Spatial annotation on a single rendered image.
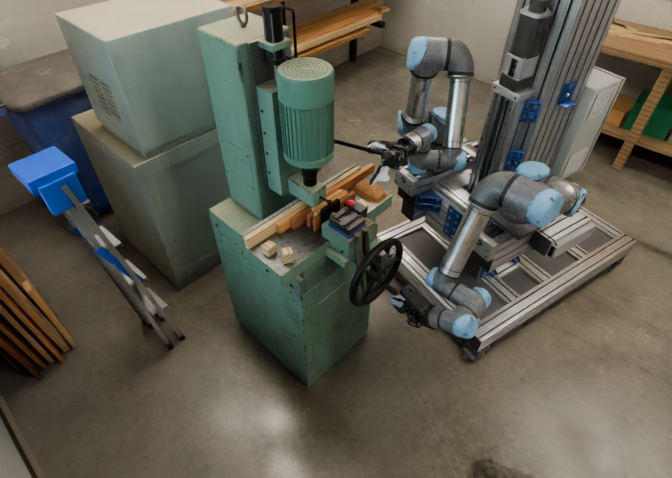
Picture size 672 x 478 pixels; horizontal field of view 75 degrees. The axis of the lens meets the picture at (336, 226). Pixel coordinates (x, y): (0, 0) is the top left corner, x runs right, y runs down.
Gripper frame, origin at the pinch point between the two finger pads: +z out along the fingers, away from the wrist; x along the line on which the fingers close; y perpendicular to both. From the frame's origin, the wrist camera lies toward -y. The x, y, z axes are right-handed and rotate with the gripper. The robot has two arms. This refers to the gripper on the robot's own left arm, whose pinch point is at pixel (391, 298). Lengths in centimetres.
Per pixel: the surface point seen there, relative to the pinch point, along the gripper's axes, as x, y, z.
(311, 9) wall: 212, -114, 248
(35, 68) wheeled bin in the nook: -33, -139, 191
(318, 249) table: -13.4, -30.3, 10.2
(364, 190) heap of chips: 20.6, -34.4, 17.8
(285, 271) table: -28.5, -31.7, 9.7
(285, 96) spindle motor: -6, -83, 0
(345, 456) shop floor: -40, 63, 22
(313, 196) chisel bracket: -3.5, -46.0, 14.8
